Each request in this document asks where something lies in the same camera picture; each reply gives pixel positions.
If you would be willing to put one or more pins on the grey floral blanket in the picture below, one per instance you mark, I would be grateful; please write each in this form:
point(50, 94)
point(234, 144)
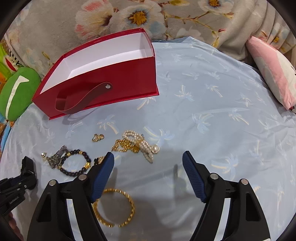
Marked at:
point(45, 30)

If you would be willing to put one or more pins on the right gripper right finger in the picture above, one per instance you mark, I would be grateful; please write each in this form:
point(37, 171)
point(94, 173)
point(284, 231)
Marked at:
point(245, 221)

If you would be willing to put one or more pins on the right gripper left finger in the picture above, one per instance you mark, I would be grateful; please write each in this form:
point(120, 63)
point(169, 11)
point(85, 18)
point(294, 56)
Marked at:
point(51, 219)

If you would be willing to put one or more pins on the silver wristwatch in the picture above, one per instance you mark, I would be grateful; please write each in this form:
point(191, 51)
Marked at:
point(55, 160)

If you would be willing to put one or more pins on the red gift box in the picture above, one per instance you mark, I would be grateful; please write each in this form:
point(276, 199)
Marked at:
point(113, 68)

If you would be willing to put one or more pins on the pink white plush toy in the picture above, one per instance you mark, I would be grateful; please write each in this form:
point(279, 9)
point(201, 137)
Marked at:
point(276, 69)

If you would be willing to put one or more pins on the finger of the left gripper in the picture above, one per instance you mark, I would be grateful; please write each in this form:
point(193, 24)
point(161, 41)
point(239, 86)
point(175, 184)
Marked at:
point(13, 189)

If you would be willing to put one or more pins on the green round plush pillow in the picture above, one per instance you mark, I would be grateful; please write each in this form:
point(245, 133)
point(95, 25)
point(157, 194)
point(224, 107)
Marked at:
point(18, 92)

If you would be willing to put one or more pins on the small gold clasp charm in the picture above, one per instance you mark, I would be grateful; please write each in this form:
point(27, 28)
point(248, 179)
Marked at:
point(97, 137)

